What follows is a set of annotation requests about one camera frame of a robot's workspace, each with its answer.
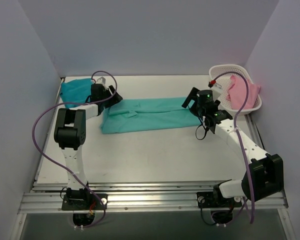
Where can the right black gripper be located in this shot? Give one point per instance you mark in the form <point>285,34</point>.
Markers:
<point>192,100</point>

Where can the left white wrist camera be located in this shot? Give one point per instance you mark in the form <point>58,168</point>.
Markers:
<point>100,80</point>

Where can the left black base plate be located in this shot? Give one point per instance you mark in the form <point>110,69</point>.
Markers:
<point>84,202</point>

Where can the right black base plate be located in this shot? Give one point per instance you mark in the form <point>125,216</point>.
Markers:
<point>207,199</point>

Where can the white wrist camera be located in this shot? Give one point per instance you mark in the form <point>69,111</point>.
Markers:
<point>216,89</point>
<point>100,80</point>

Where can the folded teal t shirt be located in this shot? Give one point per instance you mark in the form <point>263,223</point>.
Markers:
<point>75,91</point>

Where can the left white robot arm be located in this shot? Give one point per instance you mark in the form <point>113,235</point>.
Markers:
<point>70,134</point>

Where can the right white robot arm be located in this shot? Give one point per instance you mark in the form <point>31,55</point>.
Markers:
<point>264,172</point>

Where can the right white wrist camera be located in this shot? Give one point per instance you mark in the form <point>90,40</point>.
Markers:
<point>216,89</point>

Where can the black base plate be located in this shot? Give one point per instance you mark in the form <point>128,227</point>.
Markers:
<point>84,202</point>
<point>207,199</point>

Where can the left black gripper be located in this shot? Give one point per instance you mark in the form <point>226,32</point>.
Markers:
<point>112,97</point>

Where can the mint green t shirt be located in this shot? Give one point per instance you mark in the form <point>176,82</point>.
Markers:
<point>135,115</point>

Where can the aluminium rail frame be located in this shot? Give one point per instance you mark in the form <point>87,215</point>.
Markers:
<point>152,179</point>

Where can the pink t shirt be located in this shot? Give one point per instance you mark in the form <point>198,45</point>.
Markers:
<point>237,93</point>

